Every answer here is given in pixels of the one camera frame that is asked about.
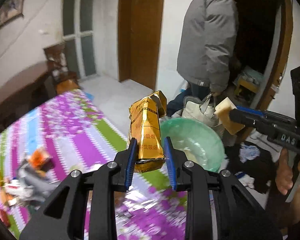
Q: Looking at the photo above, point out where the beige sponge block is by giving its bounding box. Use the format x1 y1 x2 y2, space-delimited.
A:
215 98 245 135

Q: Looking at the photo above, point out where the gold cigarette pack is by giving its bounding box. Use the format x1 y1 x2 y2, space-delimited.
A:
128 90 167 173

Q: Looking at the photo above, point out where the green trash bin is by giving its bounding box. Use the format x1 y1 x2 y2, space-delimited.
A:
160 118 225 172

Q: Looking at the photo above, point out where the right hand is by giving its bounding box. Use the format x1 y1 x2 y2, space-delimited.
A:
275 147 300 225

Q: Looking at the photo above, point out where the orange snack wrapper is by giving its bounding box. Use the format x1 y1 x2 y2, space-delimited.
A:
27 147 54 172

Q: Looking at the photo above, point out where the white tote bag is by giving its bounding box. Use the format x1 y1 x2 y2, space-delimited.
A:
181 94 224 138

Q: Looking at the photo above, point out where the purple floral tablecloth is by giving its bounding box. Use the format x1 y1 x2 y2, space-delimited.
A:
0 89 186 239

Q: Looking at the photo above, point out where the person in grey jacket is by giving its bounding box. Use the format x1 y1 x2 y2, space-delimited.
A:
166 0 238 118

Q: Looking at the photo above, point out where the dark wooden round table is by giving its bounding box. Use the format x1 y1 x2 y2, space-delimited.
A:
0 61 56 133

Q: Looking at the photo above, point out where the wooden chair by window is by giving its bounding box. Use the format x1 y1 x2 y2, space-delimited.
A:
43 42 79 95

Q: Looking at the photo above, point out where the brown wooden door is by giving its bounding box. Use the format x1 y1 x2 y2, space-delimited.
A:
117 0 164 90

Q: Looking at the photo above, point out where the white glass balcony door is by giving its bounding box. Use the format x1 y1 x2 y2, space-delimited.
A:
62 0 96 79

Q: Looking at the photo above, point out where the framed wall picture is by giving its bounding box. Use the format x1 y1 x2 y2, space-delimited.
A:
0 0 24 29

